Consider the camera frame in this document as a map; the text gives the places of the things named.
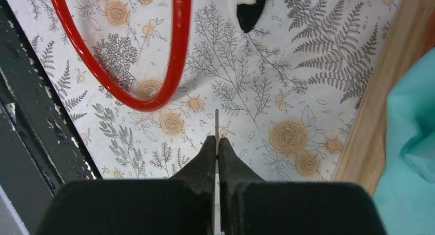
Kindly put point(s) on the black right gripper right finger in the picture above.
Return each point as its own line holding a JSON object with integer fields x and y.
{"x": 251, "y": 205}

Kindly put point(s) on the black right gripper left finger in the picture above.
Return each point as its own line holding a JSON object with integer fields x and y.
{"x": 181, "y": 204}

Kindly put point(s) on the red cable lock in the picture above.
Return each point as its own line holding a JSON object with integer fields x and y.
{"x": 136, "y": 49}

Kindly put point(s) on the floral table mat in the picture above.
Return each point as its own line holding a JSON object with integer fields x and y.
{"x": 287, "y": 92}

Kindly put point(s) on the teal t-shirt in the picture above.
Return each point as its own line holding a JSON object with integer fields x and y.
{"x": 405, "y": 193}

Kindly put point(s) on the black white striped garment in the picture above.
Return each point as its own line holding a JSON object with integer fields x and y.
{"x": 244, "y": 14}

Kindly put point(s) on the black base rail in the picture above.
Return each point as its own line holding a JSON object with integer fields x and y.
{"x": 41, "y": 150}

